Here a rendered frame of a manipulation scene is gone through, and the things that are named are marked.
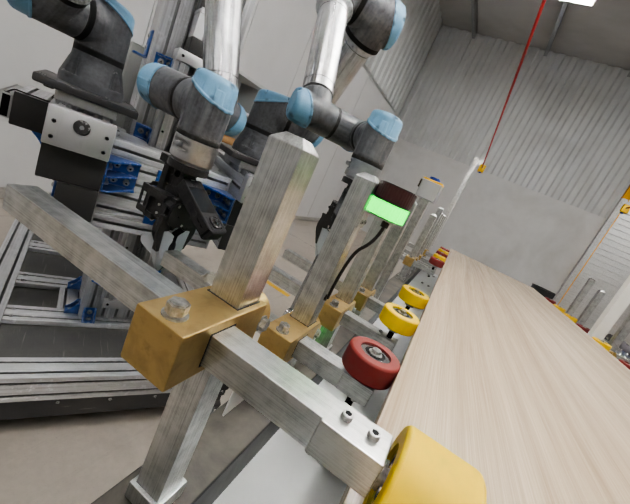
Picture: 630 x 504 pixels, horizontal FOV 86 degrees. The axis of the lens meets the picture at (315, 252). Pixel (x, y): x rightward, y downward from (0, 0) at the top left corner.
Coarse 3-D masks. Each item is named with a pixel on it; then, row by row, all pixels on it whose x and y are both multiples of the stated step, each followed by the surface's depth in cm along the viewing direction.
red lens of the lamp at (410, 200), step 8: (384, 184) 49; (376, 192) 50; (384, 192) 48; (392, 192) 48; (400, 192) 48; (408, 192) 48; (392, 200) 48; (400, 200) 48; (408, 200) 48; (408, 208) 49
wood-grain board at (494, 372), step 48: (480, 288) 157; (528, 288) 267; (432, 336) 68; (480, 336) 83; (528, 336) 106; (576, 336) 146; (432, 384) 49; (480, 384) 56; (528, 384) 66; (576, 384) 79; (624, 384) 100; (432, 432) 38; (480, 432) 42; (528, 432) 48; (576, 432) 55; (624, 432) 64; (528, 480) 38; (576, 480) 42; (624, 480) 47
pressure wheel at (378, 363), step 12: (360, 336) 52; (348, 348) 49; (360, 348) 48; (372, 348) 50; (384, 348) 52; (348, 360) 48; (360, 360) 46; (372, 360) 47; (384, 360) 49; (396, 360) 50; (348, 372) 48; (360, 372) 46; (372, 372) 46; (384, 372) 46; (396, 372) 47; (372, 384) 46; (384, 384) 47
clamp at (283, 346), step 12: (276, 324) 52; (300, 324) 56; (312, 324) 57; (264, 336) 51; (276, 336) 50; (288, 336) 50; (300, 336) 52; (312, 336) 59; (276, 348) 50; (288, 348) 50; (288, 360) 53
